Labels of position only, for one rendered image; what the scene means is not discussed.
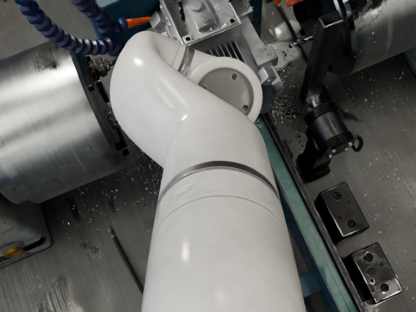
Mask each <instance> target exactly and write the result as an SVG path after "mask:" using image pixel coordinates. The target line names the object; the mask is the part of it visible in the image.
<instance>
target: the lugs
mask: <svg viewBox="0 0 416 312"><path fill-rule="evenodd" d="M150 24H151V26H152V28H153V29H157V30H161V29H162V28H163V27H164V25H165V19H164V16H163V15H162V12H161V11H155V12H154V13H153V14H152V16H151V17H150ZM256 75H257V77H258V79H259V81H260V83H261V84H266V85H269V84H271V83H272V82H273V81H274V80H276V78H277V77H276V75H275V73H274V71H273V69H272V68H271V67H262V68H261V69H260V70H259V71H258V72H257V73H256ZM272 107H273V106H272V104H271V103H270V104H269V105H268V106H267V107H266V108H265V109H264V110H263V111H262V112H260V114H265V113H267V112H268V111H269V110H270V109H271V108H272Z"/></svg>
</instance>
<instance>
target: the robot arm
mask: <svg viewBox="0 0 416 312"><path fill-rule="evenodd" d="M110 100H111V107H112V109H113V113H114V114H115V118H116V120H117V121H118V123H119V125H120V126H121V128H122V129H123V131H124V132H125V133H126V134H127V135H128V137H129V138H130V139H131V140H132V141H133V142H134V143H135V144H136V145H137V146H138V147H139V148H140V149H141V150H142V151H143V152H145V153H146V154H147V155H148V156H149V157H150V158H151V159H153V160H154V161H155V162H157V163H158V164H159V165H160V166H161V167H163V168H164V169H163V176H162V182H161V186H160V192H159V195H158V202H157V208H156V213H155V220H154V227H153V231H152V239H151V243H150V251H149V258H148V263H147V270H146V275H145V283H144V292H143V297H142V308H141V312H306V308H305V302H304V299H303V293H302V289H301V284H300V279H299V276H298V271H297V265H296V262H295V257H294V254H293V249H292V244H291V241H290V237H289V234H288V229H287V224H286V221H285V217H284V212H283V208H282V204H281V201H280V197H279V193H278V190H277V186H276V183H275V179H274V175H273V172H272V168H271V163H270V160H269V156H268V153H267V149H266V145H265V142H264V139H263V138H262V135H261V133H260V132H259V130H258V128H257V127H256V126H255V124H254V122H255V120H256V118H257V117H258V115H259V112H260V111H261V107H262V88H261V84H260V81H259V79H258V77H257V75H256V74H255V73H254V71H253V70H252V69H251V68H250V67H249V66H248V65H247V64H245V63H244V62H242V61H240V60H237V59H235V58H229V57H216V56H212V55H209V54H206V53H203V52H201V51H198V50H195V49H194V48H191V47H189V46H186V45H184V44H182V43H180V42H178V41H176V40H174V39H172V38H169V37H166V36H165V35H161V34H159V33H156V32H151V31H142V32H139V33H137V34H135V35H134V36H132V37H131V38H130V39H129V40H128V41H127V42H126V44H125V46H124V48H123V50H122V52H121V53H120V54H119V56H118V59H117V61H116V64H115V67H114V69H113V73H112V77H111V83H110Z"/></svg>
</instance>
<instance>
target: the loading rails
mask: <svg viewBox="0 0 416 312"><path fill-rule="evenodd" d="M258 119H260V120H259V121H258ZM263 121H264V122H263ZM265 121H266V124H265ZM255 122H256V124H255V123H254V124H255V126H256V127H257V128H258V130H259V132H260V133H261V135H262V138H263V139H264V142H265V145H266V149H267V153H268V156H269V160H270V163H271V168H272V172H273V175H274V179H275V183H276V186H277V190H278V193H279V197H280V201H281V204H282V208H283V212H284V217H285V221H286V224H287V226H288V229H289V230H290V233H291V234H292V236H293V239H294V241H295V243H296V245H297V247H298V249H299V251H300V254H301V256H302V258H303V260H304V262H305V264H306V266H307V268H308V270H309V272H308V273H306V274H304V275H301V276H299V279H300V284H301V289H302V293H303V298H306V297H308V296H311V295H313V294H315V293H318V292H319V294H320V296H321V298H322V299H323V302H324V304H325V306H326V308H327V310H328V312H367V310H366V308H365V307H366V306H365V304H364V303H363V302H365V301H366V298H365V296H364V294H363V292H362V290H361V288H360V286H359V284H358V282H352V280H351V278H350V276H349V274H348V272H347V270H346V268H345V266H344V264H343V262H342V260H341V259H342V258H341V256H340V255H339V254H338V252H337V250H336V248H335V246H334V244H333V242H332V240H331V238H330V236H329V234H328V232H327V230H326V228H325V227H326V226H327V225H328V222H327V220H326V218H325V216H324V214H323V212H322V210H321V208H320V207H317V208H315V206H314V204H313V201H312V200H311V198H310V195H309V194H308V192H307V190H306V188H305V185H304V184H303V182H302V180H301V178H300V175H299V174H298V172H297V168H296V167H295V166H294V164H293V162H292V159H291V158H292V157H293V152H292V150H291V148H290V146H289V144H288V142H287V140H285V139H284V140H281V138H280V136H279V133H278V132H277V128H276V127H275V126H274V123H273V122H272V120H271V117H270V116H269V114H268V112H267V113H265V114H261V115H260V114H259V115H258V117H257V118H256V120H255ZM259 124H260V126H261V128H260V126H257V125H259Z"/></svg>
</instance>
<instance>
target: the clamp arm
mask: <svg viewBox="0 0 416 312"><path fill-rule="evenodd" d="M343 22H344V19H343V18H342V16H341V14H340V12H339V11H338V10H336V11H333V12H330V13H328V14H326V15H323V16H321V17H319V19H318V21H317V26H316V30H315V34H314V38H313V43H312V46H311V51H310V55H309V58H308V63H307V66H306V71H305V74H304V75H305V76H304V79H303V83H302V87H301V91H300V96H299V97H300V100H301V101H302V103H303V104H304V105H306V104H307V103H309V104H310V103H311V102H310V100H309V98H310V99H311V101H314V100H315V97H314V96H315V95H316V98H317V99H319V96H320V91H321V88H322V86H323V82H324V79H325V76H326V73H327V70H328V67H329V64H330V62H331V58H332V55H333V52H334V48H335V46H336V43H337V39H338V37H339V34H340V30H341V28H342V24H343Z"/></svg>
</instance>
